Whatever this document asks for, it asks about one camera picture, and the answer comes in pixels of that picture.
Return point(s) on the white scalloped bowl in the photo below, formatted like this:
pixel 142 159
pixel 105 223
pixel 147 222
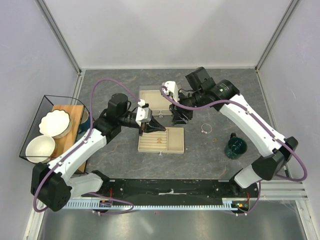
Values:
pixel 55 124

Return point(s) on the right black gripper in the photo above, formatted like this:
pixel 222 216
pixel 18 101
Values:
pixel 177 117

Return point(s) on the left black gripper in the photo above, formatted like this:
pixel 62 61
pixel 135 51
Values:
pixel 152 126

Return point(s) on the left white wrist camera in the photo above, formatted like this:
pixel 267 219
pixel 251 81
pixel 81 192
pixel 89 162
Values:
pixel 144 113

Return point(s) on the dark green mug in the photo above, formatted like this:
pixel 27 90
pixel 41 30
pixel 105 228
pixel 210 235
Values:
pixel 235 147

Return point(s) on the beige ring slot tray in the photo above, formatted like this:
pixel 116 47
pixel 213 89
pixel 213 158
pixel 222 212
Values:
pixel 171 141

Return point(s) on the wooden board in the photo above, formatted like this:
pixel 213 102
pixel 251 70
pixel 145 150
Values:
pixel 63 144

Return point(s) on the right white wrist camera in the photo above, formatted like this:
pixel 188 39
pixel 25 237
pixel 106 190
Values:
pixel 170 89

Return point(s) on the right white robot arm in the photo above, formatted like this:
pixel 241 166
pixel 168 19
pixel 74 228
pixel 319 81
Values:
pixel 275 149

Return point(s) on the beige open jewelry box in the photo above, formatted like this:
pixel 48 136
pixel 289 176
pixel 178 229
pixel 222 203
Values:
pixel 157 103

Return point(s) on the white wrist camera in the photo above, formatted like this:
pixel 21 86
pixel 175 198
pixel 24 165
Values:
pixel 144 113
pixel 170 89

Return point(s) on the blue mug behind arm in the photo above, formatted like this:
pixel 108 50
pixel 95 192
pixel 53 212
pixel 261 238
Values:
pixel 85 122

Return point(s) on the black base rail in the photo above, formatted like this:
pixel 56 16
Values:
pixel 121 188

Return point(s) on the black wire frame box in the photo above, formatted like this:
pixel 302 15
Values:
pixel 45 106

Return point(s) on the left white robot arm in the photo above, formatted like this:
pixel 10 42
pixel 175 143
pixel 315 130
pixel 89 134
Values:
pixel 53 183

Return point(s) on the white round bowl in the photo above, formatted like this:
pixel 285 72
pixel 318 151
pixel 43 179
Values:
pixel 40 149

